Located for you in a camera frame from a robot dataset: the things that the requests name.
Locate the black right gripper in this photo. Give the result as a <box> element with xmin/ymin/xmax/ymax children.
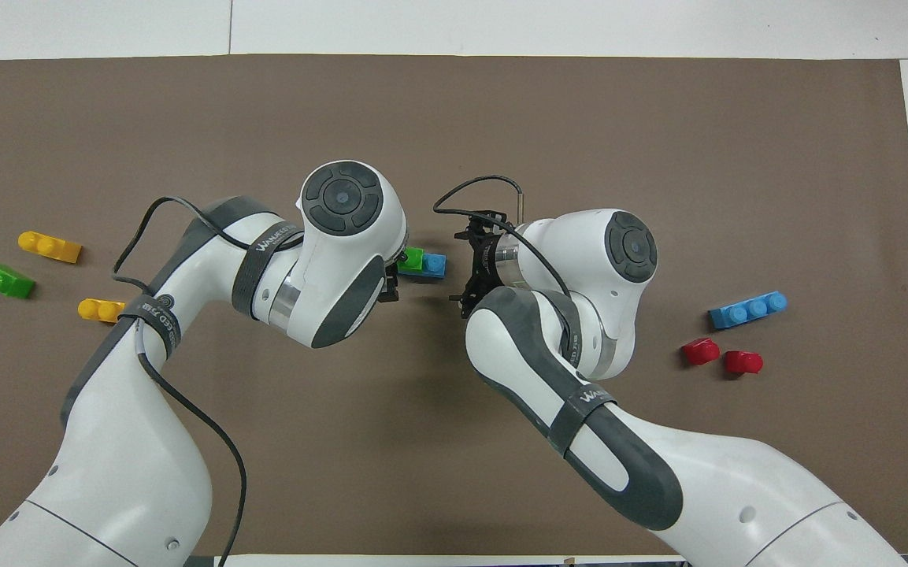
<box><xmin>450</xmin><ymin>210</ymin><xmax>514</xmax><ymax>317</ymax></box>

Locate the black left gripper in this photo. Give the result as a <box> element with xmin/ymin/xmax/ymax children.
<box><xmin>379</xmin><ymin>249</ymin><xmax>410</xmax><ymax>305</ymax></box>

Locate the yellow two-stud toy block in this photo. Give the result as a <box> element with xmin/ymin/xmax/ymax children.
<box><xmin>18</xmin><ymin>231</ymin><xmax>83</xmax><ymax>264</ymax></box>
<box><xmin>77</xmin><ymin>298</ymin><xmax>128</xmax><ymax>324</ymax></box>

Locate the brown table mat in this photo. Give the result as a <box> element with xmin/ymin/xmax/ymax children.
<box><xmin>0</xmin><ymin>54</ymin><xmax>908</xmax><ymax>557</ymax></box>

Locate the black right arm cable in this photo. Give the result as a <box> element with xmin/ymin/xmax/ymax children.
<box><xmin>432</xmin><ymin>175</ymin><xmax>574</xmax><ymax>317</ymax></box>

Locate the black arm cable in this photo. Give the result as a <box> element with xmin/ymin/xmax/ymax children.
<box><xmin>111</xmin><ymin>195</ymin><xmax>305</xmax><ymax>567</ymax></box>
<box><xmin>432</xmin><ymin>175</ymin><xmax>574</xmax><ymax>317</ymax></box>

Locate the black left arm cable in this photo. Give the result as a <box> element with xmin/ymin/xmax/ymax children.
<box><xmin>111</xmin><ymin>195</ymin><xmax>305</xmax><ymax>567</ymax></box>

